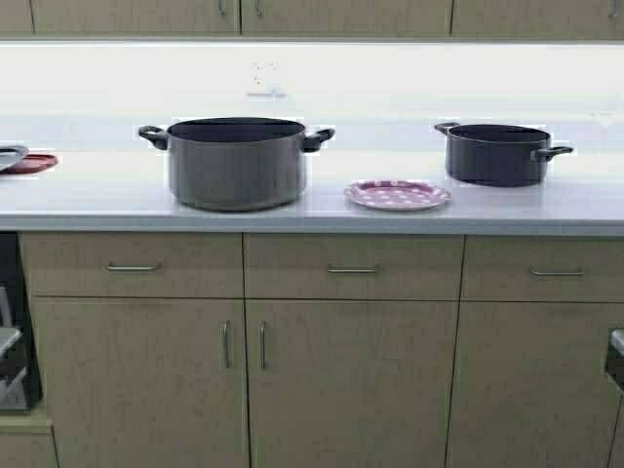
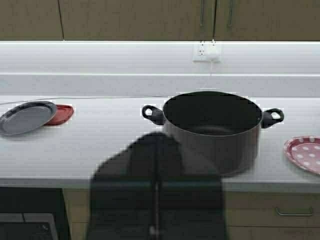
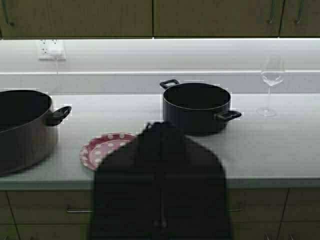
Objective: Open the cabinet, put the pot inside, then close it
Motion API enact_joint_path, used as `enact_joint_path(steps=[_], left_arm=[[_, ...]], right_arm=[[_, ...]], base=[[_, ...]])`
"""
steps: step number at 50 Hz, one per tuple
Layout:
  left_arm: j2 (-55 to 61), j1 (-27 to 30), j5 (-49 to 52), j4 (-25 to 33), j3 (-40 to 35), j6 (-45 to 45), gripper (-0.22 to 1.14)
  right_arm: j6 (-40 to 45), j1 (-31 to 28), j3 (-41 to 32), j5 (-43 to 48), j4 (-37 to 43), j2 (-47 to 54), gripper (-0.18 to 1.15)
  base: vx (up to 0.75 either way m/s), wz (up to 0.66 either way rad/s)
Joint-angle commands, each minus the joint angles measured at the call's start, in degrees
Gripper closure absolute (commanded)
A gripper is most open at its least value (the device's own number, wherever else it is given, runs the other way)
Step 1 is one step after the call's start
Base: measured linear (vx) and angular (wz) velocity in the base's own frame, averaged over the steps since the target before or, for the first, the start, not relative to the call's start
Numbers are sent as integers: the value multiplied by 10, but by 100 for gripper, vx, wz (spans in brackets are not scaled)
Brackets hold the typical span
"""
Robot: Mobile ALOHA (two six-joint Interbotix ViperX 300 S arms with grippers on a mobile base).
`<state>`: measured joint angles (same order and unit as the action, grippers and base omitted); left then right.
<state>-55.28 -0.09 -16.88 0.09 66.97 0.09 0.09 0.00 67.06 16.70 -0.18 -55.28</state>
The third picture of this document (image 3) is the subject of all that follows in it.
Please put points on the large grey cooking pot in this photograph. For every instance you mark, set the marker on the large grey cooking pot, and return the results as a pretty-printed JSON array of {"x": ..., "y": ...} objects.
[{"x": 28, "y": 128}]

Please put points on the white wall power outlet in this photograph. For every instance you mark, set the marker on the white wall power outlet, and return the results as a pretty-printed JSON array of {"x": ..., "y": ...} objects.
[{"x": 42, "y": 50}]

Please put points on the right lower drawer front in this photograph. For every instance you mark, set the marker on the right lower drawer front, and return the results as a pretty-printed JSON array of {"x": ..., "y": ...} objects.
[{"x": 256, "y": 204}]

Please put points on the small black cooking pot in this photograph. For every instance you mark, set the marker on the small black cooking pot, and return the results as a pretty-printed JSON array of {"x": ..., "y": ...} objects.
[{"x": 198, "y": 109}]

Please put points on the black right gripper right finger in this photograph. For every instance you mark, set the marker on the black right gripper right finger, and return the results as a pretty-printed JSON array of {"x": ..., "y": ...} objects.
[{"x": 194, "y": 195}]

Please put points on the pink polka dot plate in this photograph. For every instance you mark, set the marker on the pink polka dot plate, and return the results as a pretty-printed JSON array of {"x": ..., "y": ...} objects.
[{"x": 95, "y": 150}]

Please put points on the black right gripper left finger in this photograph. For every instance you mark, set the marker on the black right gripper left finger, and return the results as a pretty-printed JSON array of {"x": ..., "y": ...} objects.
[{"x": 126, "y": 199}]

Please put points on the clear wine glass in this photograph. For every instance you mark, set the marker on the clear wine glass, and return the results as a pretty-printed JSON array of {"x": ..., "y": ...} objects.
[{"x": 272, "y": 74}]

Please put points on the white plug adapter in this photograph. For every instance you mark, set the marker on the white plug adapter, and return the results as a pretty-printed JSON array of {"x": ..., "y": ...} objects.
[{"x": 55, "y": 48}]

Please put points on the cabinet door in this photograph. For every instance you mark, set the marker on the cabinet door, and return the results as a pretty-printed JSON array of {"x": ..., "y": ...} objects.
[
  {"x": 217, "y": 18},
  {"x": 300, "y": 19},
  {"x": 75, "y": 19}
]

